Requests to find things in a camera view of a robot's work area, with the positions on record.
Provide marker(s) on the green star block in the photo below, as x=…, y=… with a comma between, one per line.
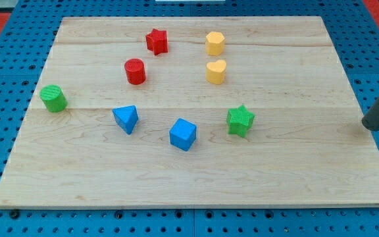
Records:
x=239, y=120

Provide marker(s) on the red star block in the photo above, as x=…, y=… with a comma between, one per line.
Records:
x=157, y=41

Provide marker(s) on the blue cube block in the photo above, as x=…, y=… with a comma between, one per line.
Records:
x=183, y=134

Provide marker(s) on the yellow heart block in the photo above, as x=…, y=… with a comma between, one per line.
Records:
x=215, y=71

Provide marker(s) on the light wooden board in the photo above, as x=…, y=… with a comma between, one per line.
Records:
x=306, y=148

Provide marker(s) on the blue triangle block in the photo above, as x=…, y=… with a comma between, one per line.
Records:
x=126, y=117

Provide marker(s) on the red cylinder block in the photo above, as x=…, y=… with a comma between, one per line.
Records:
x=135, y=71

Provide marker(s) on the yellow hexagon block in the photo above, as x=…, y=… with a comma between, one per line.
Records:
x=214, y=43

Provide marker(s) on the green cylinder block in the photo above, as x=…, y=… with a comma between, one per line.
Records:
x=53, y=98

